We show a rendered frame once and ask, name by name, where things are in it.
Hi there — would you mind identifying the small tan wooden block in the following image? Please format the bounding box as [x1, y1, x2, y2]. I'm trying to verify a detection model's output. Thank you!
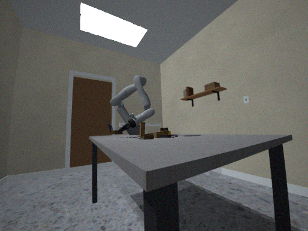
[153, 133, 161, 138]

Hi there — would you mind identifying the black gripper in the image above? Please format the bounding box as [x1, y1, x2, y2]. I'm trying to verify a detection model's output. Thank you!
[116, 119, 136, 133]

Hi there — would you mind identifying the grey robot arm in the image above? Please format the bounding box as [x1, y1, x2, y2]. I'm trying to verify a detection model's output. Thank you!
[110, 75, 155, 126]

